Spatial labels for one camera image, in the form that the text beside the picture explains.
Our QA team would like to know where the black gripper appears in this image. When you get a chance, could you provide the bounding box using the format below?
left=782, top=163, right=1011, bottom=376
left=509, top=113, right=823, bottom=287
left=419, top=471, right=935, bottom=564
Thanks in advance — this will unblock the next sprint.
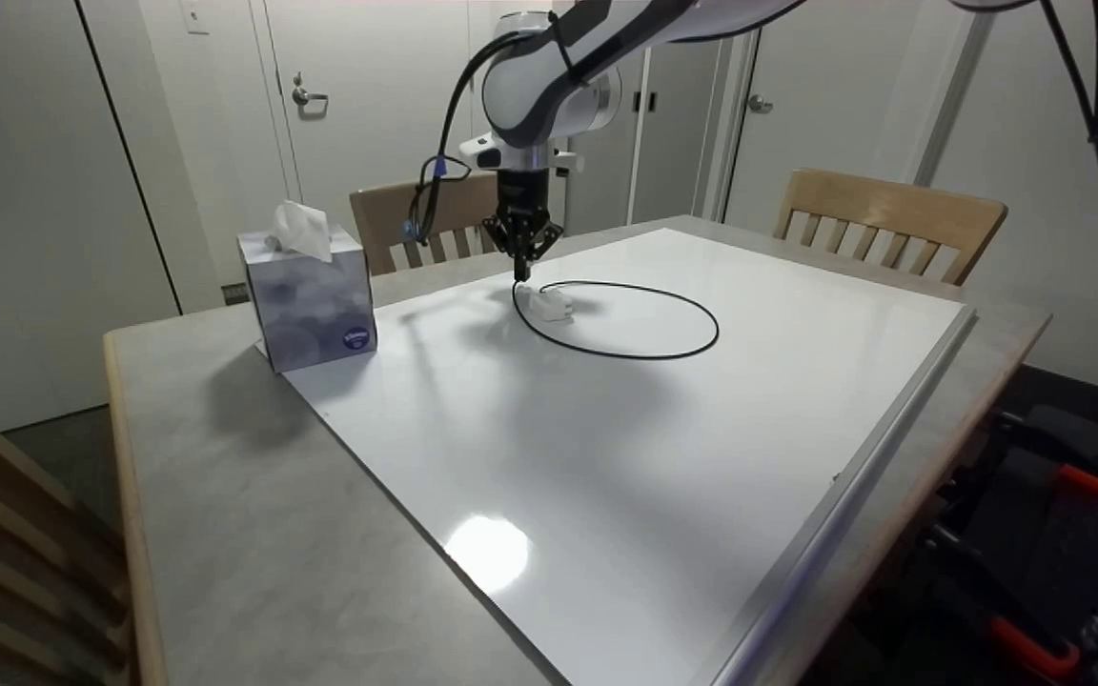
left=478, top=163, right=570, bottom=287

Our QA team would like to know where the black cable white plug charger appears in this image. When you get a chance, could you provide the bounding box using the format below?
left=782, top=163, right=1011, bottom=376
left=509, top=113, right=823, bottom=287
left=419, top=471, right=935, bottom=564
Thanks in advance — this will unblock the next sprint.
left=505, top=275, right=722, bottom=365

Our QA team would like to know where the slatted wooden chair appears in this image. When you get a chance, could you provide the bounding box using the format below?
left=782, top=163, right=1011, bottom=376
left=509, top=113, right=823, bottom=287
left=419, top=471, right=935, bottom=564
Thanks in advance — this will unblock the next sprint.
left=771, top=168, right=1011, bottom=290
left=0, top=385, right=139, bottom=686
left=345, top=168, right=547, bottom=278

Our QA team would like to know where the white room door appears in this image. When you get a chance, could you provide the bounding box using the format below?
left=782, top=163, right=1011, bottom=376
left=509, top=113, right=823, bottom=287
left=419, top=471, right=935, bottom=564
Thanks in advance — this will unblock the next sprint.
left=246, top=0, right=496, bottom=243
left=716, top=0, right=984, bottom=242

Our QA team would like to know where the purple tissue box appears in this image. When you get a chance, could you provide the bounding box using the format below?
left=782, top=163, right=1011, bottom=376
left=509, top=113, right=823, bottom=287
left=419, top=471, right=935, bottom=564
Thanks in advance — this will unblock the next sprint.
left=234, top=226, right=381, bottom=376

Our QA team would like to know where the white tissue paper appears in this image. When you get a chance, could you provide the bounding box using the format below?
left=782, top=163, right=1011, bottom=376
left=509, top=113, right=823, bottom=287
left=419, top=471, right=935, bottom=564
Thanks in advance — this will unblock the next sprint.
left=265, top=200, right=337, bottom=268

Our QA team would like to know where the white whiteboard sheet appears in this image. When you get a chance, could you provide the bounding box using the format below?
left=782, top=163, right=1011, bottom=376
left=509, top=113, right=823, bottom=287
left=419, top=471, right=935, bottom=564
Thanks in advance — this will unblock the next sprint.
left=278, top=226, right=978, bottom=686

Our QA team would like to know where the orange black bar clamp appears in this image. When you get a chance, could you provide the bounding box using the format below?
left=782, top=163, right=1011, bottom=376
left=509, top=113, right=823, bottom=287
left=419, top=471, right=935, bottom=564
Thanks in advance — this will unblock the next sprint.
left=988, top=613, right=1087, bottom=681
left=1055, top=463, right=1098, bottom=503

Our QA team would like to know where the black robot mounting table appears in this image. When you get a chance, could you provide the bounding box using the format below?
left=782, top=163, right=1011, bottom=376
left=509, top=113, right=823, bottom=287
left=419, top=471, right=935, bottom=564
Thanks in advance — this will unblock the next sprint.
left=810, top=360, right=1098, bottom=686

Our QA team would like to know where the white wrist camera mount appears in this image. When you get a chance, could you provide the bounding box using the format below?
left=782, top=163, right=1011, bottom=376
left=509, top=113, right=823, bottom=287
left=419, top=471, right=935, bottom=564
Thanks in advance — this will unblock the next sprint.
left=453, top=126, right=584, bottom=176

